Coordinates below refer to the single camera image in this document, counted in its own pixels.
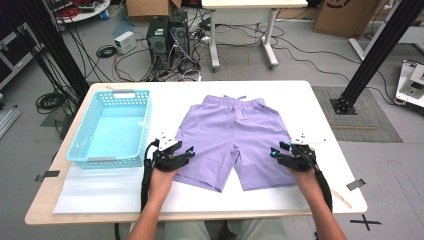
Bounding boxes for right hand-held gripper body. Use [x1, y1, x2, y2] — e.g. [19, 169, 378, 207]
[283, 132, 329, 173]

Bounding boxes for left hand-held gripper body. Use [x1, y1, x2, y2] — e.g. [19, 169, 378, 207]
[151, 132, 188, 173]

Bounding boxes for purple shorts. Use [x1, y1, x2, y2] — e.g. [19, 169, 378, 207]
[173, 94, 299, 194]

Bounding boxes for light blue plastic basket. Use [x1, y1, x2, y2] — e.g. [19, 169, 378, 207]
[65, 88, 153, 169]

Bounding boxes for person's left hand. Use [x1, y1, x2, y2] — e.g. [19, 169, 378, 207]
[148, 168, 179, 204]

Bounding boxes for person's right hand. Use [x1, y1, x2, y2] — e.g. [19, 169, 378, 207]
[289, 168, 323, 203]

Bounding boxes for thin wooden stick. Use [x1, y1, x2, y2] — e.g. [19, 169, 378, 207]
[331, 189, 353, 210]

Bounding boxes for black tape strip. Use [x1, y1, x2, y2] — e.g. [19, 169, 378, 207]
[345, 178, 367, 192]
[34, 170, 61, 183]

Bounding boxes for person's grey trousers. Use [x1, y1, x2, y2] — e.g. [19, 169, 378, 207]
[164, 219, 288, 240]

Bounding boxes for grey floor mat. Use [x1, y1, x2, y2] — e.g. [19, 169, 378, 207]
[311, 85, 404, 144]

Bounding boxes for large black computer tower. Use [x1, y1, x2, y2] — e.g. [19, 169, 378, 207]
[145, 15, 171, 69]

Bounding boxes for small black computer tower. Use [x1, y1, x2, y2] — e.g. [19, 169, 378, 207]
[169, 12, 190, 58]

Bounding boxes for white box device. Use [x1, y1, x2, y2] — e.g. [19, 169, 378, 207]
[113, 30, 138, 55]

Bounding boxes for white machine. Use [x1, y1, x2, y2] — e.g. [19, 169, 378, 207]
[394, 59, 424, 116]

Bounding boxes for large cardboard box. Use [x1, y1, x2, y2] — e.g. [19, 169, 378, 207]
[313, 0, 384, 38]

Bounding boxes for small cardboard box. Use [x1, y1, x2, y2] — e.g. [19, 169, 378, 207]
[125, 0, 183, 18]

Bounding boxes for white desk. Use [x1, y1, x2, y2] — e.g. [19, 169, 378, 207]
[201, 0, 309, 72]

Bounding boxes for round white table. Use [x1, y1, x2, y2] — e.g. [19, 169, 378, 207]
[46, 0, 112, 24]

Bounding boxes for aluminium profile bars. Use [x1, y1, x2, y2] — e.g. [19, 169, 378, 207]
[0, 105, 21, 139]

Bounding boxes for grey metal rack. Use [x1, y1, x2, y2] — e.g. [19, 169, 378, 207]
[0, 23, 44, 91]

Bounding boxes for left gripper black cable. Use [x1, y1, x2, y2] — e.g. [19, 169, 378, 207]
[140, 139, 160, 213]

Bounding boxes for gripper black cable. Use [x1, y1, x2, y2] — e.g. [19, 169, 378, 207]
[299, 146, 334, 213]
[140, 139, 160, 213]

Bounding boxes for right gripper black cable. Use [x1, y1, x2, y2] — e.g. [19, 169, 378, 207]
[299, 146, 334, 213]

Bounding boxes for long black floor cable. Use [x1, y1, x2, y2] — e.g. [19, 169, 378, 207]
[273, 33, 398, 106]

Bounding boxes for small black cable coil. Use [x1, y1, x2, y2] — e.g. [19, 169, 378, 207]
[95, 44, 118, 59]

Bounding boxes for white metal frame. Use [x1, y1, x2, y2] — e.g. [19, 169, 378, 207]
[348, 19, 424, 63]

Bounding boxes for large black cable coil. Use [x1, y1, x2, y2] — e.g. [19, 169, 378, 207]
[35, 91, 68, 115]

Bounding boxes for black metal frame post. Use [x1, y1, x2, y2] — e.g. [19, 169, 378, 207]
[329, 0, 424, 116]
[13, 0, 91, 99]

